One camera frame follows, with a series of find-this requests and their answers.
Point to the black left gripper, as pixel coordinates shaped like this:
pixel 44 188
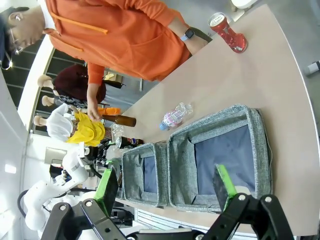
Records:
pixel 96 153

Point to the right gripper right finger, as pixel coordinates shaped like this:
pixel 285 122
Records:
pixel 226 187

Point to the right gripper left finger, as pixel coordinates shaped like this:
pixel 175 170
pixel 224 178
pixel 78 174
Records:
pixel 106 195

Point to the dark soda can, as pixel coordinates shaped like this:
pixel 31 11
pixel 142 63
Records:
pixel 128 142

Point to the clear plastic bottle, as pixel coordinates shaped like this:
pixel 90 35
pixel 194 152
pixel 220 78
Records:
pixel 117 130

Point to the brown glass bottle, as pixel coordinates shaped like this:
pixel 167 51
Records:
pixel 122 120

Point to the pink label plastic bottle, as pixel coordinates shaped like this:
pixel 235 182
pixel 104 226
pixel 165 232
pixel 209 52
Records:
pixel 172 117

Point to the crushed red can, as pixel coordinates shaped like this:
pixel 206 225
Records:
pixel 228 32

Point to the person's left forearm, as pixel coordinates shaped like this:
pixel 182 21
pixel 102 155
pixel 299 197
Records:
pixel 177 26

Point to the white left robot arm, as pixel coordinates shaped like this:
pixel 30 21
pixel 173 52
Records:
pixel 50 190

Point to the person's right forearm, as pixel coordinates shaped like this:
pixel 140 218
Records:
pixel 92 96

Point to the gray basket labelled Plastic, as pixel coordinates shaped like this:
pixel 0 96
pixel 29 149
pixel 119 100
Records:
pixel 132 175

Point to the gray basket labelled Can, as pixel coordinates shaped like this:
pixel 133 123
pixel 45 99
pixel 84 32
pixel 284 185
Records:
pixel 190 135

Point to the person's right hand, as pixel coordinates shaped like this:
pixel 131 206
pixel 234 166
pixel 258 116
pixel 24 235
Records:
pixel 93 113

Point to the person's left hand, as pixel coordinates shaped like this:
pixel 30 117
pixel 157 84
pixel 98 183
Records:
pixel 197 46

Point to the yellow garment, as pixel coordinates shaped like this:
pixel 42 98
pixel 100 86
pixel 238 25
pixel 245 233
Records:
pixel 87 130

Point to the orange object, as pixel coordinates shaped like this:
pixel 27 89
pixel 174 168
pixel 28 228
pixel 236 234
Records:
pixel 111 110

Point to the mannequin in white shirt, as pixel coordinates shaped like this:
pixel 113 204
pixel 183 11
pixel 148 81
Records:
pixel 58 122

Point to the mannequin in patterned garment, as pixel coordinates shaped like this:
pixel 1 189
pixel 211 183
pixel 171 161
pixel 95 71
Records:
pixel 62 100

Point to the mannequin in maroon garment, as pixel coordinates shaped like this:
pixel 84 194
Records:
pixel 72 82

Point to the person in orange hoodie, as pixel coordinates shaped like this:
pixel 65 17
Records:
pixel 125 37

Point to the lilac band smartwatch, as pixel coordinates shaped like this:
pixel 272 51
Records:
pixel 188 34

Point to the eyeglasses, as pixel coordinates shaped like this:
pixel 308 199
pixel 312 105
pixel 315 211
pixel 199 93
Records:
pixel 16 43

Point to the white gray box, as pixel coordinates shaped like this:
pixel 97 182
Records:
pixel 313 67

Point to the white round object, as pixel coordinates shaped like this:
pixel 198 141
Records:
pixel 242 2

